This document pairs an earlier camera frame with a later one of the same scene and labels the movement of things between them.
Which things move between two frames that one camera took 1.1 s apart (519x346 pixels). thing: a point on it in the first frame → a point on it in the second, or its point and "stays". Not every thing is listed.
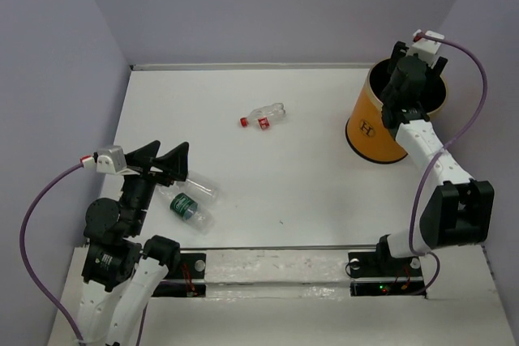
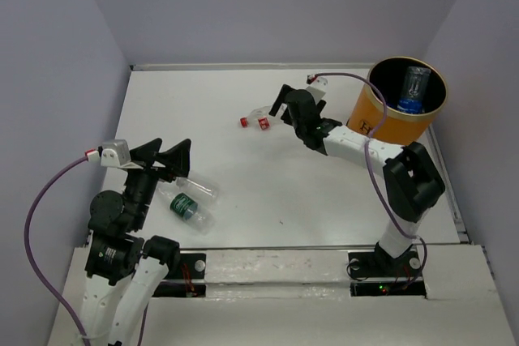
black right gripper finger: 399,52 → 280,99
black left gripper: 175,162 stays
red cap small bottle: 264,116 stays
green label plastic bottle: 190,210 stays
